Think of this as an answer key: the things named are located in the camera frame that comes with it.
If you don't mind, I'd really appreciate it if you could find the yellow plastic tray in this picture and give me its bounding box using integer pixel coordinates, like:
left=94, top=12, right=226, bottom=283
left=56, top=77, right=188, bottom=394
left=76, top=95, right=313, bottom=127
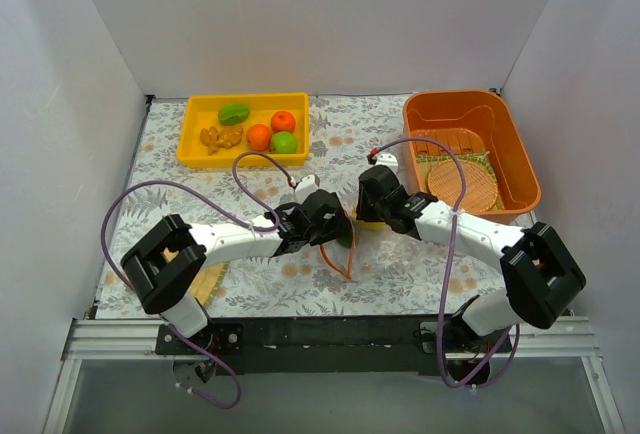
left=177, top=92, right=310, bottom=169

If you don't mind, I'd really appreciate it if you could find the square bamboo mat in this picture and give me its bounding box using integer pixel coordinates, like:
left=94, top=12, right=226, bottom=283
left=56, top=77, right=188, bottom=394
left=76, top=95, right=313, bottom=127
left=189, top=214, right=231, bottom=305

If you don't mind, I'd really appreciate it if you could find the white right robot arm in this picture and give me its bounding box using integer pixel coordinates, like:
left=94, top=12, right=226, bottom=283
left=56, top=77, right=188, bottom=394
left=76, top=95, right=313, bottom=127
left=357, top=165, right=586, bottom=352

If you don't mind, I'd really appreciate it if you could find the green bamboo mat in tub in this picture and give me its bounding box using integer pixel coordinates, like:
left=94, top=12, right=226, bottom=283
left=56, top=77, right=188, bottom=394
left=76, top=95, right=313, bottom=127
left=416, top=151, right=502, bottom=212

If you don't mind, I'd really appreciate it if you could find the round woven bamboo basket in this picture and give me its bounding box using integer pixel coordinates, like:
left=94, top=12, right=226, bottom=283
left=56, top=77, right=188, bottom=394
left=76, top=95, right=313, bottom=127
left=426, top=160, right=498, bottom=213

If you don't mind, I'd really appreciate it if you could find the orange plastic tub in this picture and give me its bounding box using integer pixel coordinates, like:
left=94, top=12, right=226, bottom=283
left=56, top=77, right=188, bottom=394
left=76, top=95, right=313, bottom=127
left=402, top=90, right=541, bottom=224

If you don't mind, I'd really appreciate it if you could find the yellow fake lemon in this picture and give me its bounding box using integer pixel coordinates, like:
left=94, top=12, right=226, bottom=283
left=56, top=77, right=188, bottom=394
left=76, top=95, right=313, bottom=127
left=352, top=211, right=386, bottom=231

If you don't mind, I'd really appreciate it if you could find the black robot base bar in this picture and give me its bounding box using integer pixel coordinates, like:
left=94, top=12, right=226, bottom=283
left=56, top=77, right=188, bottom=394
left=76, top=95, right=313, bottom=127
left=154, top=314, right=511, bottom=378

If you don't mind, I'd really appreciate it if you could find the orange fake tangerine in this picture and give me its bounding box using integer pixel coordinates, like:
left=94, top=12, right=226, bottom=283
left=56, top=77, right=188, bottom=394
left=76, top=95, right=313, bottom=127
left=246, top=124, right=272, bottom=151
left=270, top=110, right=296, bottom=133

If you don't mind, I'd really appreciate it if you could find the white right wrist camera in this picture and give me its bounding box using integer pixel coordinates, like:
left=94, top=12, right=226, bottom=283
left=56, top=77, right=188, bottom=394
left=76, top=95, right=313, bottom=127
left=373, top=153, right=399, bottom=174

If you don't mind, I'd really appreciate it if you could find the light green fake apple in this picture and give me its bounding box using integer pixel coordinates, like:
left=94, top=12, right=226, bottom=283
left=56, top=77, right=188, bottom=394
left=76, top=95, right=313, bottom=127
left=270, top=131, right=298, bottom=154

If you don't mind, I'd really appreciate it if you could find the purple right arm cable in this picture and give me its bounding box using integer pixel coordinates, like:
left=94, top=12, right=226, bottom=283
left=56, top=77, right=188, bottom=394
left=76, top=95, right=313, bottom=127
left=367, top=137, right=521, bottom=389

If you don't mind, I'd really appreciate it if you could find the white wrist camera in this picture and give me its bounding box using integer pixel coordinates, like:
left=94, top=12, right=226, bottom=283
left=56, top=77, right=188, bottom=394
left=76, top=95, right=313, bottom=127
left=294, top=174, right=320, bottom=203
left=373, top=153, right=399, bottom=174

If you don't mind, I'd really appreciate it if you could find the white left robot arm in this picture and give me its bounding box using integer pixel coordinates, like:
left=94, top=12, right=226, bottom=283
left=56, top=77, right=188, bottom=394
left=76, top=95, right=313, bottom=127
left=121, top=189, right=352, bottom=354

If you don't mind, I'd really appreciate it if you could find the clear zip top bag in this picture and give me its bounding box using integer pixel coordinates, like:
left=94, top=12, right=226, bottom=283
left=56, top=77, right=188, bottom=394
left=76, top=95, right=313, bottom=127
left=320, top=193, right=448, bottom=281

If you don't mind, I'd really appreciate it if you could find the green fake pepper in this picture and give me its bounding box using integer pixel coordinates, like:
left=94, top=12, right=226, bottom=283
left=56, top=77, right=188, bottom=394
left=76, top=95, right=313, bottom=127
left=218, top=103, right=251, bottom=126

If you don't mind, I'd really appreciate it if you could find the dark green fake avocado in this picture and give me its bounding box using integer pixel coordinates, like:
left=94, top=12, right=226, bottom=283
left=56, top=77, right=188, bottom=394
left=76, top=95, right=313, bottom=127
left=336, top=234, right=353, bottom=249

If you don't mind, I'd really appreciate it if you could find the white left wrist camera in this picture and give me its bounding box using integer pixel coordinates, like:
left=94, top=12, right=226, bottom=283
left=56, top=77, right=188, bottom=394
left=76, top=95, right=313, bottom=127
left=294, top=174, right=320, bottom=203

